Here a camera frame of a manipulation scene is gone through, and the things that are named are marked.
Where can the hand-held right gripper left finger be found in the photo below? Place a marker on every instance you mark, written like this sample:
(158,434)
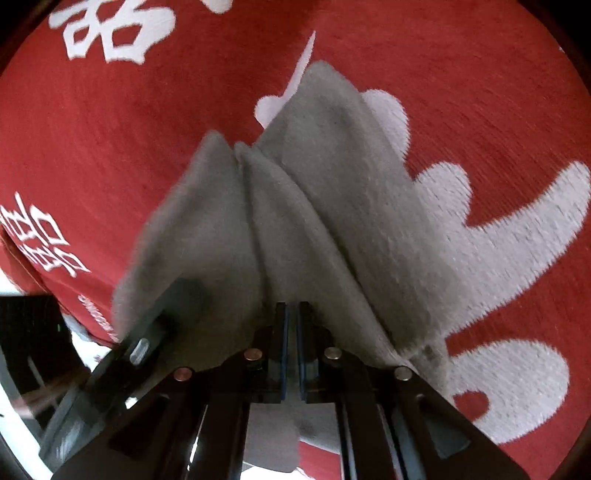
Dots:
(282,350)

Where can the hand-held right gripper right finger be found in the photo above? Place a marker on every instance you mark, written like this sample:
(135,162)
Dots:
(302,350)

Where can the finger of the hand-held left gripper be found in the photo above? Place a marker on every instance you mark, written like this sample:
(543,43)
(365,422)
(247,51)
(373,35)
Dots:
(152,332)

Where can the grey knitted sweater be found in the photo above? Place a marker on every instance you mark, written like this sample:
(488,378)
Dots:
(323,207)

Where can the red printed blanket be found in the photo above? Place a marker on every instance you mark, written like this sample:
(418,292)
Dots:
(461,115)

